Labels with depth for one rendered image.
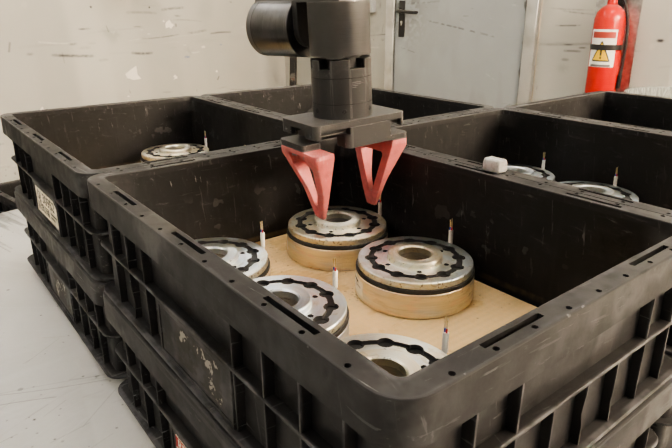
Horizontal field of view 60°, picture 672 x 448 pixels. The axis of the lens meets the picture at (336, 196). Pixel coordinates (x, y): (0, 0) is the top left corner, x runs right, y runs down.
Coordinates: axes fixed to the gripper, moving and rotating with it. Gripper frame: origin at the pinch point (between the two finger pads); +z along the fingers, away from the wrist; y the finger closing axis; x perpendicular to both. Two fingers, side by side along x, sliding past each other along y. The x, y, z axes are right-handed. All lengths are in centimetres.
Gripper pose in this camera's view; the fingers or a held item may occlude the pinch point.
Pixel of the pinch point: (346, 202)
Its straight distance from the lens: 58.6
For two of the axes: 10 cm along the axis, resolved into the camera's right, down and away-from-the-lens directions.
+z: 0.5, 9.4, 3.3
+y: -8.3, 2.2, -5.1
